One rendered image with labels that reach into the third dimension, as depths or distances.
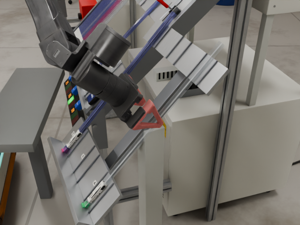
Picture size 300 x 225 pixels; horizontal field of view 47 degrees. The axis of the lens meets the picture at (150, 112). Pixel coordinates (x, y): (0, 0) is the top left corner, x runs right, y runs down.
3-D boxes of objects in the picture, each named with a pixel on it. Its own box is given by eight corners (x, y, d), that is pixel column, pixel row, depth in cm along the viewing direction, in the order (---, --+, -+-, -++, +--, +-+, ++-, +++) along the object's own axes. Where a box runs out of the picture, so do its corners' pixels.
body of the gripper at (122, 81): (127, 76, 75) (102, 59, 71) (145, 97, 67) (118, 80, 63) (110, 98, 76) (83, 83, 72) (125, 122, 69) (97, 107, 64)
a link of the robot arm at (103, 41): (68, 63, 74) (43, 52, 66) (98, 19, 72) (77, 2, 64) (106, 95, 69) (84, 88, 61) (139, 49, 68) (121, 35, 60)
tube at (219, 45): (87, 209, 84) (83, 207, 83) (85, 204, 85) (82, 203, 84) (224, 45, 75) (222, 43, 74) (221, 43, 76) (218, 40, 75)
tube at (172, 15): (66, 153, 101) (63, 152, 100) (65, 150, 102) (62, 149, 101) (177, 14, 91) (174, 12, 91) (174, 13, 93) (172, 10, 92)
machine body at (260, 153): (166, 225, 166) (171, 122, 130) (131, 138, 221) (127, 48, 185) (282, 195, 181) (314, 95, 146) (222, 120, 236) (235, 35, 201)
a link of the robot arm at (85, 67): (63, 74, 66) (71, 85, 62) (84, 45, 65) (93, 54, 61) (91, 90, 71) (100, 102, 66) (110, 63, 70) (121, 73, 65)
